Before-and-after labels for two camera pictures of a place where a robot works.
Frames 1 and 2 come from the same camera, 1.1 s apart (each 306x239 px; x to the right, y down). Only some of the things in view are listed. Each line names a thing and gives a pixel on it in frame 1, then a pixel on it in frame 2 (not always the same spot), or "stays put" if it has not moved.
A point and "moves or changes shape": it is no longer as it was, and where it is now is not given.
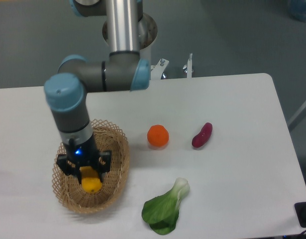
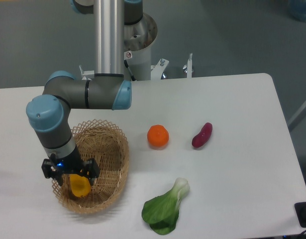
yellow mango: [90, 182] moves or changes shape
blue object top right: [301, 10] stays put
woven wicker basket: [110, 138] stays put
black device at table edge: [304, 211] stays put
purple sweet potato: [203, 136] stays put
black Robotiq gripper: [86, 154] → [71, 164]
